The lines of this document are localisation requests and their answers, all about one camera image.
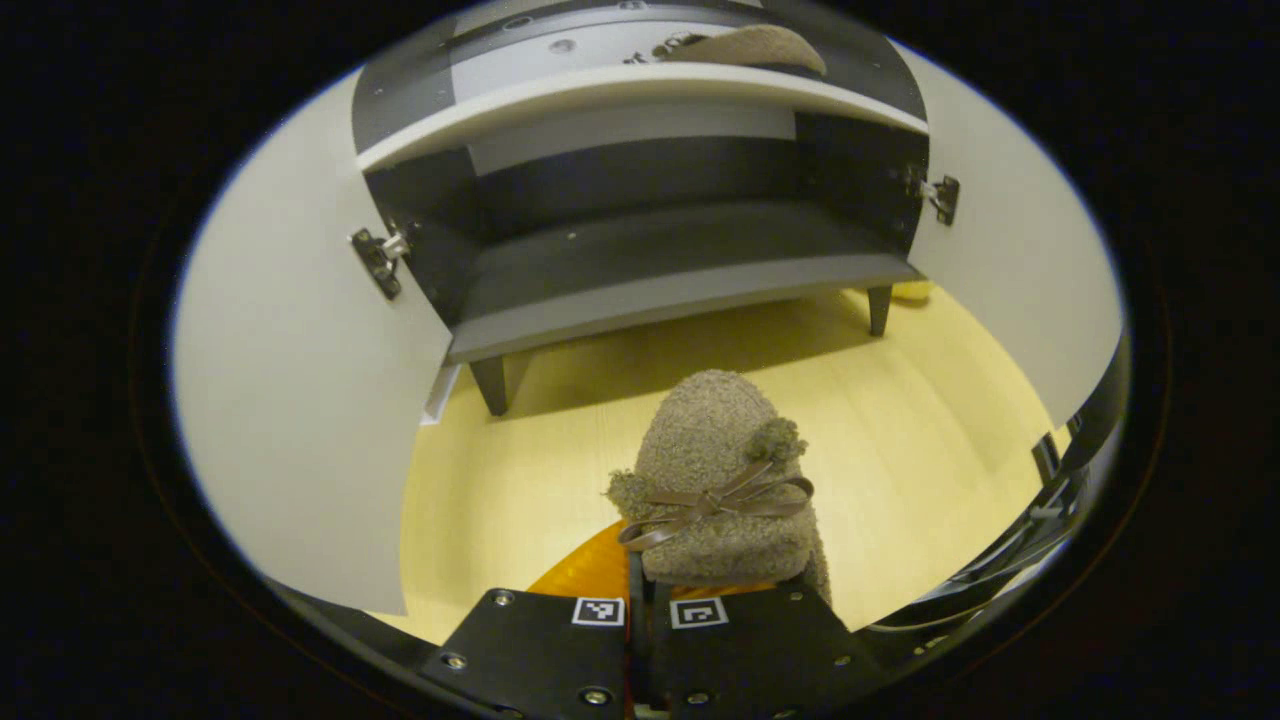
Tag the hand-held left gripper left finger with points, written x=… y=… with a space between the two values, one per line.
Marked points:
x=540 y=650

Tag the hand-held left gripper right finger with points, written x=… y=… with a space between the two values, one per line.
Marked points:
x=760 y=650

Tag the brown fuzzy shoe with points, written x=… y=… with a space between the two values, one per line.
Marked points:
x=760 y=48
x=710 y=440

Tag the white cabinet door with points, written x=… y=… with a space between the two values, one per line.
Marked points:
x=1020 y=250
x=300 y=350

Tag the white shoe cabinet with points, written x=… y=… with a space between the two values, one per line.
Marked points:
x=650 y=250

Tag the metal door hinge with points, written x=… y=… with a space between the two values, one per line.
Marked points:
x=942 y=198
x=380 y=262

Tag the yellow round object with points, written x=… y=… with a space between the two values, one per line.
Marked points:
x=910 y=291

